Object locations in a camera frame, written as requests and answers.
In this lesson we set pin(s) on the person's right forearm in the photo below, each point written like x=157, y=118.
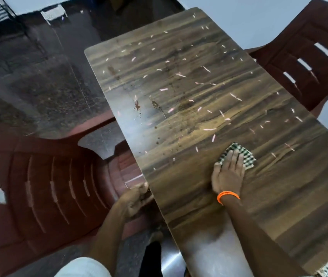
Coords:
x=256, y=239

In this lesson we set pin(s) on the scattered pink paper scraps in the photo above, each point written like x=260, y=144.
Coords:
x=205, y=69

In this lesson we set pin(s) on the white plastic stool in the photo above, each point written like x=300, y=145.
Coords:
x=53, y=13

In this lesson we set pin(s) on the person's left forearm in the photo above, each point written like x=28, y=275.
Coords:
x=107, y=242

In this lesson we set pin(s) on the person's foot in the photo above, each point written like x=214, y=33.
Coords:
x=155, y=237

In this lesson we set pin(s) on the orange wristband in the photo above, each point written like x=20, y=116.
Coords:
x=227, y=194

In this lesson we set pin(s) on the person's right thumb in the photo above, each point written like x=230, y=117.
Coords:
x=216, y=173

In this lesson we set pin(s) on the white garment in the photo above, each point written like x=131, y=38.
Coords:
x=83, y=268

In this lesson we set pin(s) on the green checkered cleaning cloth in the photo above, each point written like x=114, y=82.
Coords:
x=246, y=158

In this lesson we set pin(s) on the maroon plastic chair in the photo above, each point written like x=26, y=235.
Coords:
x=51, y=193
x=302, y=54

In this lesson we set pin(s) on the person's right little finger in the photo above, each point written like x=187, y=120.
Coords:
x=243, y=171

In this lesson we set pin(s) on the person's left thumb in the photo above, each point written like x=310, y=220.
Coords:
x=142, y=187

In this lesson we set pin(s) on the person's right hand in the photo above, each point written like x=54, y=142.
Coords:
x=228, y=180

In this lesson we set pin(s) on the person's right middle finger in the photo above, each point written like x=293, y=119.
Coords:
x=235, y=160

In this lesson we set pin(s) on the person's left hand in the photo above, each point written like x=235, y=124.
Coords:
x=134, y=201

